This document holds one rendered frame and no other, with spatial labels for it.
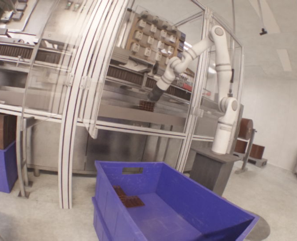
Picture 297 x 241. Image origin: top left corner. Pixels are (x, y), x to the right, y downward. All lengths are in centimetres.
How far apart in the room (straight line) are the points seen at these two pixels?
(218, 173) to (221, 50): 65
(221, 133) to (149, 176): 46
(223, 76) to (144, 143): 86
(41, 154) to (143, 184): 78
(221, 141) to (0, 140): 126
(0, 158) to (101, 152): 77
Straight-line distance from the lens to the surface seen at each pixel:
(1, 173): 110
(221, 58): 85
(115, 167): 72
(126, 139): 122
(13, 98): 91
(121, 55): 103
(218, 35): 88
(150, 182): 87
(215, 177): 80
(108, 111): 87
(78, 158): 119
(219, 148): 83
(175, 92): 129
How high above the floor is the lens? 70
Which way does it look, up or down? 4 degrees down
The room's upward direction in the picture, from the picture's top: 12 degrees clockwise
